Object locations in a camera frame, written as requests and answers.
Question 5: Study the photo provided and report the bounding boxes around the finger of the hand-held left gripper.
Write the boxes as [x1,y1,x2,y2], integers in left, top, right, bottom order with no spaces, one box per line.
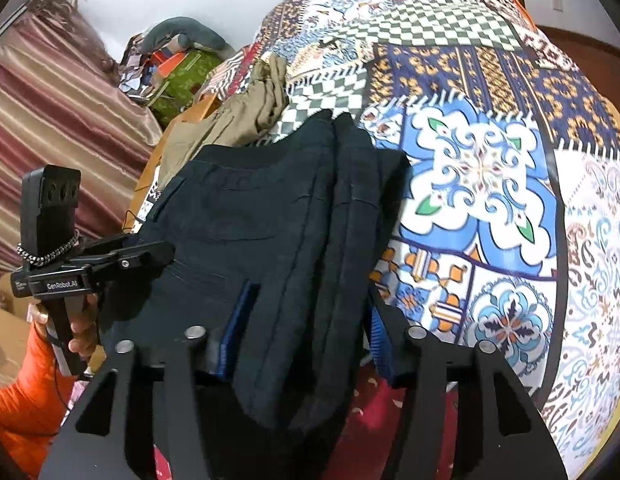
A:
[92,240,176,282]
[78,233,137,262]

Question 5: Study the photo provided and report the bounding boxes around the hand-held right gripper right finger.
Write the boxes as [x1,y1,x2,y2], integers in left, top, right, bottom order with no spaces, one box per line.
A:
[367,289,567,480]

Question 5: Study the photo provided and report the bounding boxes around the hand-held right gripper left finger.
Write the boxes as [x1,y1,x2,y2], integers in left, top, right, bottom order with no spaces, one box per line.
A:
[37,282,254,480]

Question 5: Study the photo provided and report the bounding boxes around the black pants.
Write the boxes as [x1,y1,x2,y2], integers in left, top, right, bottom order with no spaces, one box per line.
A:
[96,109,412,480]

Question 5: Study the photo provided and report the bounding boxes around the khaki pants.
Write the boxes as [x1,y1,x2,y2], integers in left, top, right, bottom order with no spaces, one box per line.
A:
[159,54,292,187]

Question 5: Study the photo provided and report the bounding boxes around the person's left forearm orange sleeve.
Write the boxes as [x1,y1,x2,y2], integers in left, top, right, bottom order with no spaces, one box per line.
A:
[0,317,92,467]

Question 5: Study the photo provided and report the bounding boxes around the person's left hand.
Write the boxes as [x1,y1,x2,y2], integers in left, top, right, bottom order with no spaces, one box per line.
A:
[29,291,101,360]

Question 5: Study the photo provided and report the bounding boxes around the wooden lap desk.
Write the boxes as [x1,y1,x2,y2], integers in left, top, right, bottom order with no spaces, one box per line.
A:
[126,94,227,233]

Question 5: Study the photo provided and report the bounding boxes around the striped pink curtain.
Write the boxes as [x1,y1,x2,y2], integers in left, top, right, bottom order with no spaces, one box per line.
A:
[0,0,163,283]

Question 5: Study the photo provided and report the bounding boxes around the green patterned storage box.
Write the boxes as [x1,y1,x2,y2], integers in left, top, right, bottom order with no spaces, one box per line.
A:
[149,49,227,127]

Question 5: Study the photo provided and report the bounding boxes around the patchwork printed bedspread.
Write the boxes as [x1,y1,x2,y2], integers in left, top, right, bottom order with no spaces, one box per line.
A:
[200,0,620,480]

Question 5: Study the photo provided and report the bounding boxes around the grey-green long pillow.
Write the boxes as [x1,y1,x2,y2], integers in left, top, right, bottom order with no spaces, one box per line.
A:
[142,17,237,54]

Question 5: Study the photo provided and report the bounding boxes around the metal bead chain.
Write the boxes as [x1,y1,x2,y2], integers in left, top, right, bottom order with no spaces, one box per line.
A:
[16,230,82,267]

